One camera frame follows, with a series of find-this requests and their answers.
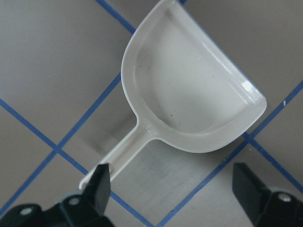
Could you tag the beige plastic dustpan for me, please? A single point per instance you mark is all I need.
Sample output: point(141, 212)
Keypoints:
point(182, 88)

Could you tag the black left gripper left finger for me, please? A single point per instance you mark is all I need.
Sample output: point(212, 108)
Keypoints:
point(82, 209)

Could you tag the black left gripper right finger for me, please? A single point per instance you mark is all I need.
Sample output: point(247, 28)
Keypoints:
point(265, 207)

